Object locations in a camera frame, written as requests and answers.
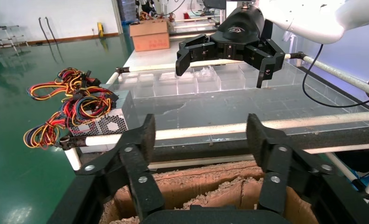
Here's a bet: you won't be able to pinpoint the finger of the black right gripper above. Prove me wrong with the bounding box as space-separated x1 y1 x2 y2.
244 38 286 89
175 33 218 77

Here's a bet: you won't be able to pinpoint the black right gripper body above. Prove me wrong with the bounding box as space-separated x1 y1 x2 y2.
209 4 274 62

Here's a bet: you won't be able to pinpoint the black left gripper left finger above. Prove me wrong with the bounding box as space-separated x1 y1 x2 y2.
75 113 166 221

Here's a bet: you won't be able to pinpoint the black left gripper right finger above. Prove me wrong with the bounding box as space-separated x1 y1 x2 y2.
246 112 337 215

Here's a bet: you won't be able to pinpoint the clear acrylic compartment tray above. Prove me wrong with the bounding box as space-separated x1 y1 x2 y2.
108 60 369 137

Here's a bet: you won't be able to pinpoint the closed brown cardboard box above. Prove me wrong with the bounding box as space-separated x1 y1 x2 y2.
129 20 170 53

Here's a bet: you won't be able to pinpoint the worn divided cardboard box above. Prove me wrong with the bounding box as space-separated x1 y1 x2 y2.
99 160 320 224

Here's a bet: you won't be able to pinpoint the grey power supply mesh side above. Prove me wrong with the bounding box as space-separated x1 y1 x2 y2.
67 90 139 137

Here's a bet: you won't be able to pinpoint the black pipe joint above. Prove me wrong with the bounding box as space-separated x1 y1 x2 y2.
58 135 88 152

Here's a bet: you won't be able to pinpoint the white pipe table rail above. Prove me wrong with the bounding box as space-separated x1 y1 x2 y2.
122 54 292 74
302 55 369 98
85 110 369 148

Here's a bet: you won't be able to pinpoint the thin black cable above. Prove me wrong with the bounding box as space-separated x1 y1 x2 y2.
301 43 369 109

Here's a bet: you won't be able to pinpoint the white pipe frame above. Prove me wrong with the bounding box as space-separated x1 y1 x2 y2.
79 125 369 165

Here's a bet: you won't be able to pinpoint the multicoloured wire harness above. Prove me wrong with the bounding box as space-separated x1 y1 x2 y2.
23 67 120 150

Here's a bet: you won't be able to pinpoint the black wall hoses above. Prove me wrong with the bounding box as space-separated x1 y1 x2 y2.
37 16 59 44

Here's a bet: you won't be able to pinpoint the metal frame rack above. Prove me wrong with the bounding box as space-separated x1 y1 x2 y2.
0 19 29 56

